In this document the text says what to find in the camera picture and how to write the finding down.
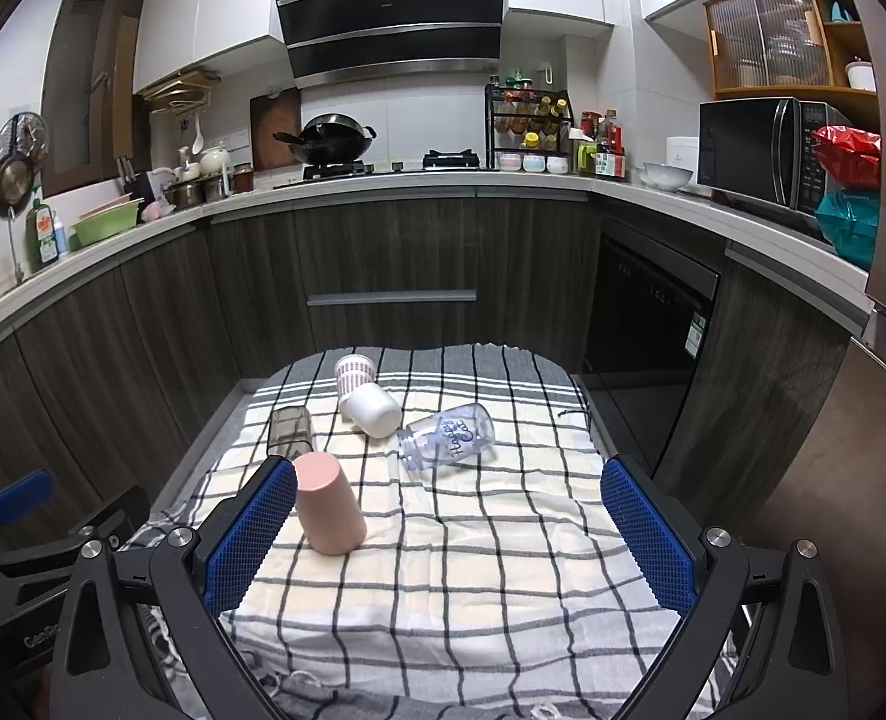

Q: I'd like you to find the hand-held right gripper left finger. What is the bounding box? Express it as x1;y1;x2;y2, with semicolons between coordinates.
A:
49;456;301;720

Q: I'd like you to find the black range hood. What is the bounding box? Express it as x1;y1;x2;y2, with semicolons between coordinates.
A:
272;0;508;90

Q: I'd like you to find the grey transparent cup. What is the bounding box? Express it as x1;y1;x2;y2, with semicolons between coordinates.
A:
266;406;317;461

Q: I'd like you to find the black gas stove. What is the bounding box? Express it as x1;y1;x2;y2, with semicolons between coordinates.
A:
273;151;486;189

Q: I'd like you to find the black wok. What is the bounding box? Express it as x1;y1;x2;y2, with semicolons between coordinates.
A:
273;113;379;165

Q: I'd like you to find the dark wood drawer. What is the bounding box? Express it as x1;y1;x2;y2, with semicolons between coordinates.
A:
304;288;481;355

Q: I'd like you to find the green dish soap bottle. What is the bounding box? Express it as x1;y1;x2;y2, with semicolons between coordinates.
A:
25;198;61;274

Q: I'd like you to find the black dishwasher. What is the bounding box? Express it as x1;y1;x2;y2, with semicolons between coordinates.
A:
583;217;721;460

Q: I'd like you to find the teal plastic bag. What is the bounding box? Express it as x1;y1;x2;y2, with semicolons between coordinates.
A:
814;187;881;270

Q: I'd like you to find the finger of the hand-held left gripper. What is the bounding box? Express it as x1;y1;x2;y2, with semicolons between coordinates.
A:
0;469;56;541
0;485;151;578

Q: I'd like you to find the red plastic bag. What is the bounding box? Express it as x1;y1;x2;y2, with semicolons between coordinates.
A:
810;124;884;190

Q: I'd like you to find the white dotted cup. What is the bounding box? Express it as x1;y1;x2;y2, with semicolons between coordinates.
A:
334;354;379;399

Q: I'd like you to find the black spice rack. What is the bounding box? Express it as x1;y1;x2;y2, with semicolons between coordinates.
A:
485;81;574;156

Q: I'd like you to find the black knife block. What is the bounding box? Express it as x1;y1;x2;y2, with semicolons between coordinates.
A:
116;156;152;205

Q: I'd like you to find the large white bowl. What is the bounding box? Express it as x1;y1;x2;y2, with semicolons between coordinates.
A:
638;162;696;193

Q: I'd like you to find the plain white cup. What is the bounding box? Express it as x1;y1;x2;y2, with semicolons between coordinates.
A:
338;382;403;440

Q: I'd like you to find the checked black white cloth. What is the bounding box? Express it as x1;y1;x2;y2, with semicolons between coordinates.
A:
124;343;723;720

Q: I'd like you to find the brown cutting board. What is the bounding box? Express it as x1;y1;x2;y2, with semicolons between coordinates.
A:
251;88;304;173

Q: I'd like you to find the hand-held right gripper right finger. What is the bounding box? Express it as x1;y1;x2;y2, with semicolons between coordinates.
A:
599;454;853;720

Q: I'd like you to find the clear printed glass bottle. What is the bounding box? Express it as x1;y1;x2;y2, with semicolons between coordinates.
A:
396;403;497;471

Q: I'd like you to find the stainless steel pot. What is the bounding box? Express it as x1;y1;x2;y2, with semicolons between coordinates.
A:
164;175;227;209

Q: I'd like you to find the wooden board rack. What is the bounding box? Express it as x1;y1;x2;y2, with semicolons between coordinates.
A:
138;67;223;119

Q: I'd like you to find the hanging frying pan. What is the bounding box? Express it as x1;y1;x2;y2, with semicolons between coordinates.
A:
0;148;40;219

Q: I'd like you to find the brown wooden window frame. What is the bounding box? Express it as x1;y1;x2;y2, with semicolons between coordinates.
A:
41;0;145;197

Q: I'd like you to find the pink cup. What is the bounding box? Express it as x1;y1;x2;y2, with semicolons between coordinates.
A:
294;452;368;557

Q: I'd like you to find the wooden ribbed glass cabinet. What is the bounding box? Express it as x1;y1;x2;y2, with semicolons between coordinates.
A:
703;0;881;100

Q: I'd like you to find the black microwave oven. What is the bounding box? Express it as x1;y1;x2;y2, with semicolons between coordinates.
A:
698;97;854;215

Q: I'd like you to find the green plastic basin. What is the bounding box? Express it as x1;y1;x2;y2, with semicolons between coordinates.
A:
71;198;147;248

